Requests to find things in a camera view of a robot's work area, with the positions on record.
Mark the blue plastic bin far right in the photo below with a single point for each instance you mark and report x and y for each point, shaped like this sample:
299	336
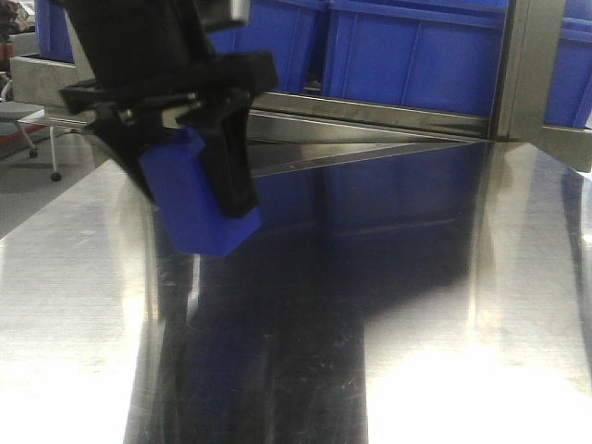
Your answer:
569	101

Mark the blue plastic bin centre right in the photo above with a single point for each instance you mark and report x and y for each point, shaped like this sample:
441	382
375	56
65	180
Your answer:
435	56

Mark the stainless steel shelf rack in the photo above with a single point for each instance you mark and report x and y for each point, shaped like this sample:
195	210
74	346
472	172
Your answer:
529	46

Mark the blue plastic bin centre left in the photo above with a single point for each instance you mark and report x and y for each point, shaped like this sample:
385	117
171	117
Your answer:
286	29

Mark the grey office chair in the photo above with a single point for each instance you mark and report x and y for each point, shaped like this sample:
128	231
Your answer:
14	112

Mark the blue plastic bin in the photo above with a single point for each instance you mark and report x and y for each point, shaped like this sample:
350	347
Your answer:
569	101
52	32
435	56
286	29

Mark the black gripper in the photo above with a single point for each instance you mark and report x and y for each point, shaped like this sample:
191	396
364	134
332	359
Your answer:
147	57

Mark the blue block part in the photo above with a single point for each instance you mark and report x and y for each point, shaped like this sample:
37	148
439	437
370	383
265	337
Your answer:
192	216

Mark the blue plastic bin far left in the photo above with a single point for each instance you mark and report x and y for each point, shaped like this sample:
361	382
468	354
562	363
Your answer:
52	32

